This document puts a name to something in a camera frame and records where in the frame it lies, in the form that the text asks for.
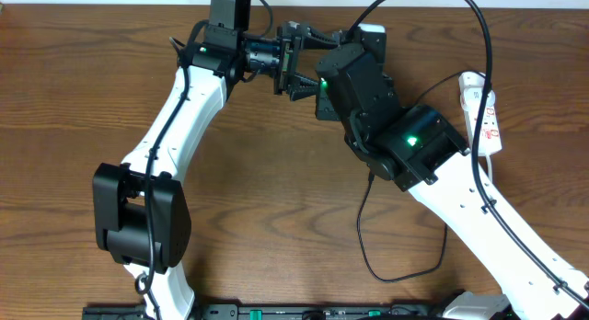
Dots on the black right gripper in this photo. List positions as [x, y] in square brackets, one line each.
[326, 107]

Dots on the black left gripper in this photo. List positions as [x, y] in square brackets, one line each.
[285, 65]

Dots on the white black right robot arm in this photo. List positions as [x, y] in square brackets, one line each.
[426, 156]

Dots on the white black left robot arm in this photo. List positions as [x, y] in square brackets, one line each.
[141, 214]

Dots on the white USB charger plug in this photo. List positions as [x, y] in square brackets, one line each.
[471, 97]

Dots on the white power strip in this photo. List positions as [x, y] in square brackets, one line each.
[489, 138]

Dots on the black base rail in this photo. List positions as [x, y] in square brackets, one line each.
[235, 312]

